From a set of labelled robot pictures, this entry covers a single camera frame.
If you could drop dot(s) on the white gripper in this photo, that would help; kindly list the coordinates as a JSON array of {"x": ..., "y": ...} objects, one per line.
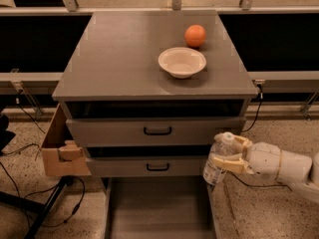
[{"x": 264, "y": 159}]

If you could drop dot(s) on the grey middle drawer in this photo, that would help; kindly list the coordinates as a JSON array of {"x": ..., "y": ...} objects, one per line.
[{"x": 147, "y": 166}]

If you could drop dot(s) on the black tripod stand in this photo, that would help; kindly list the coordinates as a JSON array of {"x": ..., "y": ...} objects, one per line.
[{"x": 40, "y": 209}]

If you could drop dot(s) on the grey drawer cabinet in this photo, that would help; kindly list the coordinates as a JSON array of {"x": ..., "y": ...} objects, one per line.
[{"x": 114, "y": 74}]

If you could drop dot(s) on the grey drawer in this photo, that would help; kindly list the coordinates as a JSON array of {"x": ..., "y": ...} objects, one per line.
[
  {"x": 150, "y": 132},
  {"x": 147, "y": 166},
  {"x": 177, "y": 207}
]

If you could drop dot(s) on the cardboard box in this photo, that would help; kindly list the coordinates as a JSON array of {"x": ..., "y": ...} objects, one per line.
[{"x": 61, "y": 155}]

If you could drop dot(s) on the metal railing frame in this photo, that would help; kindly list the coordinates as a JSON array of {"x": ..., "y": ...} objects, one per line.
[{"x": 277, "y": 41}]

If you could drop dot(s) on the grey bottom drawer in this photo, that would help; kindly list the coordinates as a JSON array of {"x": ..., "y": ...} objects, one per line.
[{"x": 177, "y": 207}]

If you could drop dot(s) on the grey top drawer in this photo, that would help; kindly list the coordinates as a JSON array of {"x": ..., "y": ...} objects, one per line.
[{"x": 150, "y": 132}]

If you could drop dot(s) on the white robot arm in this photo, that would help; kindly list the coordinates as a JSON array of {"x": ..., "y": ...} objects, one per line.
[{"x": 297, "y": 171}]

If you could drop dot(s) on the clear plastic water bottle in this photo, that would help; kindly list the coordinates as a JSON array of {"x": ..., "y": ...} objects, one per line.
[{"x": 225, "y": 148}]

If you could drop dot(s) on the white bowl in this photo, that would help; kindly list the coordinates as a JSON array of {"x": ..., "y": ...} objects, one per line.
[{"x": 182, "y": 62}]

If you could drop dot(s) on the orange fruit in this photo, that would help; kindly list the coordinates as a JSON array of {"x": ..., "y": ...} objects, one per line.
[{"x": 195, "y": 36}]

